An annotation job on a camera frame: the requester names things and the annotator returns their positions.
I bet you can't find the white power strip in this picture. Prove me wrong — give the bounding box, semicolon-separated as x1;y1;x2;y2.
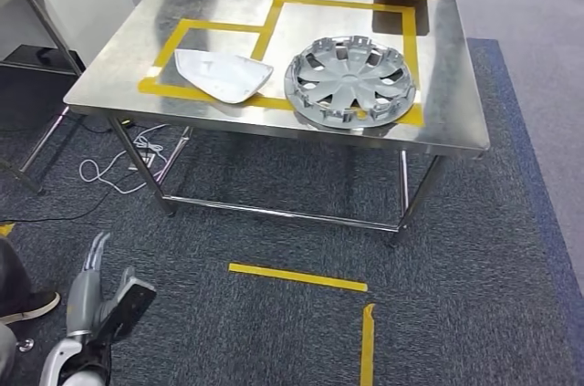
127;151;156;172

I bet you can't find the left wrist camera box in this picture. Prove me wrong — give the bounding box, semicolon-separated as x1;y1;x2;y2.
92;276;158;347

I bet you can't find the grey wheel hubcap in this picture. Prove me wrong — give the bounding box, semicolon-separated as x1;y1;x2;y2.
283;35;417;130

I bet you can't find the white desk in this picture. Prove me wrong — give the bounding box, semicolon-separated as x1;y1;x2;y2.
35;0;137;68

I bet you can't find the person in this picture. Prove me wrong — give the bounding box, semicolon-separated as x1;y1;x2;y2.
0;236;61;326

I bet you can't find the yellow tape outline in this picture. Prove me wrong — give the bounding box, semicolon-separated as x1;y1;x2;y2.
137;0;425;128

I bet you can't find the white cable with power strip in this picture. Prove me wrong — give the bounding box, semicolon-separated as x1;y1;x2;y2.
78;122;171;196

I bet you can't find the white curved plastic car part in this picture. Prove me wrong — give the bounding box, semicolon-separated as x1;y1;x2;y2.
174;47;275;106

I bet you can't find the steel workbench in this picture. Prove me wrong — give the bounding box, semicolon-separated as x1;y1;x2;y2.
63;0;492;246

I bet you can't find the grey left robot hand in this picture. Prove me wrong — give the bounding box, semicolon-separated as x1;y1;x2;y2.
66;230;138;338

